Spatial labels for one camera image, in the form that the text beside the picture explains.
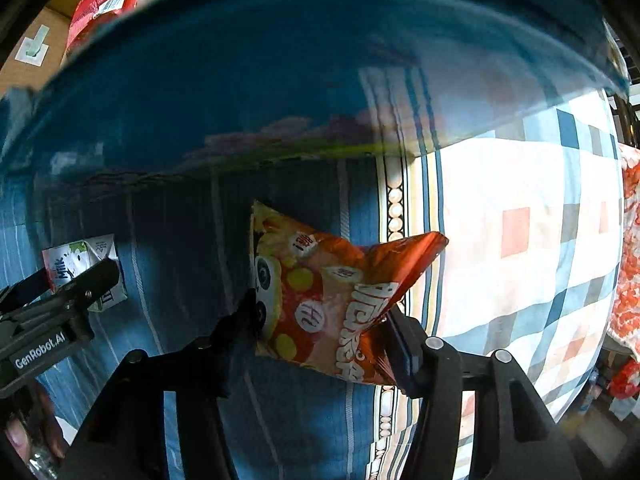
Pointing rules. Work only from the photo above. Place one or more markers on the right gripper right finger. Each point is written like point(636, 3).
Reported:
point(404, 343)

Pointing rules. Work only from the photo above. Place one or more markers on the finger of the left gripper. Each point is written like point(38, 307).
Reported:
point(87, 288)
point(24, 292)

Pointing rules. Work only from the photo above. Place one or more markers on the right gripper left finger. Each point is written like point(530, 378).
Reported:
point(235, 339)

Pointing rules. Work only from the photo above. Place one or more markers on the pure milk carton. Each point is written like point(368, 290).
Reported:
point(65, 262)

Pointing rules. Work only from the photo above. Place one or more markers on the panda snack bag orange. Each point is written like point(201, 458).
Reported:
point(322, 297)

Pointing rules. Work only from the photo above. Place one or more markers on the red floral snack pack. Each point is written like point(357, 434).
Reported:
point(90, 15)

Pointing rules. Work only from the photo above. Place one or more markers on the person's hand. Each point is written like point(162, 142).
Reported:
point(49, 430)

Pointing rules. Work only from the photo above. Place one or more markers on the blue striped bed sheet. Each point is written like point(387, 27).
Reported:
point(188, 327)

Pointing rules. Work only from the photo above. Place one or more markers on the plaid checkered quilt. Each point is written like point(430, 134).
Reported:
point(533, 213)

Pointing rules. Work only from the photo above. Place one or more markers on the orange floral cloth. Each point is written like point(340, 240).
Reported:
point(624, 323)

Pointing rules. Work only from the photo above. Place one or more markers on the cardboard milk box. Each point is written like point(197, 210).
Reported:
point(178, 83)

